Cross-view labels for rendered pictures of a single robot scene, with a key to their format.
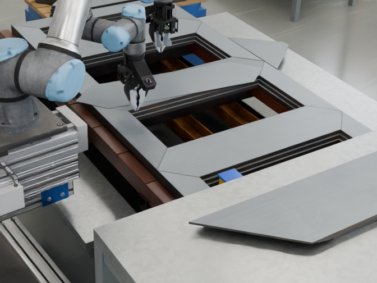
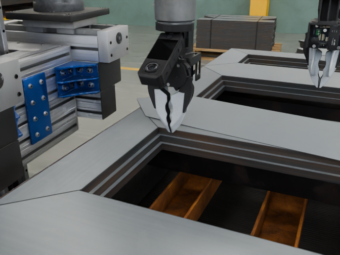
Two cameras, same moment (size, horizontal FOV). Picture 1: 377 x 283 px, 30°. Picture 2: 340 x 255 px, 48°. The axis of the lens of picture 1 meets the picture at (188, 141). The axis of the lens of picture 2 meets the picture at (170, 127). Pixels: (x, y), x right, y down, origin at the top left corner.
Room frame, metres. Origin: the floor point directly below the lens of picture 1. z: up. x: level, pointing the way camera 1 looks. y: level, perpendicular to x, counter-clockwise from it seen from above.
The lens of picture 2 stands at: (1.70, -0.41, 1.16)
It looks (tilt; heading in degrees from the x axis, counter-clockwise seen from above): 23 degrees down; 58
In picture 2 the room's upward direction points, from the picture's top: straight up
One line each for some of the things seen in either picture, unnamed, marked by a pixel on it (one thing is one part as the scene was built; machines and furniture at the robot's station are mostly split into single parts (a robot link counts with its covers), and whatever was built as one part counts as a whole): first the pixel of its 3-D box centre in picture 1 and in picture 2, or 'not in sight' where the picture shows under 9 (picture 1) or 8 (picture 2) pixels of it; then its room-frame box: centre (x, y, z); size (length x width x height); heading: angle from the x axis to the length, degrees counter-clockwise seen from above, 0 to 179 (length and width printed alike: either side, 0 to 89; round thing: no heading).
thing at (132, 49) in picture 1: (133, 46); (173, 10); (2.09, 0.19, 1.08); 0.08 x 0.08 x 0.05
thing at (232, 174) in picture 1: (231, 178); not in sight; (1.67, -0.13, 0.88); 0.06 x 0.06 x 0.02; 34
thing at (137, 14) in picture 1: (133, 23); not in sight; (2.09, 0.19, 1.16); 0.09 x 0.08 x 0.11; 159
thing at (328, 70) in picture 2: (166, 41); (328, 70); (2.44, 0.10, 0.95); 0.06 x 0.03 x 0.09; 34
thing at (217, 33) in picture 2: not in sight; (237, 37); (5.40, 3.68, 0.26); 1.20 x 0.80 x 0.53; 130
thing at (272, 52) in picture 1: (261, 48); not in sight; (2.82, -0.30, 0.77); 0.45 x 0.20 x 0.04; 34
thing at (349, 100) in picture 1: (282, 68); not in sight; (2.69, -0.38, 0.74); 1.20 x 0.26 x 0.03; 34
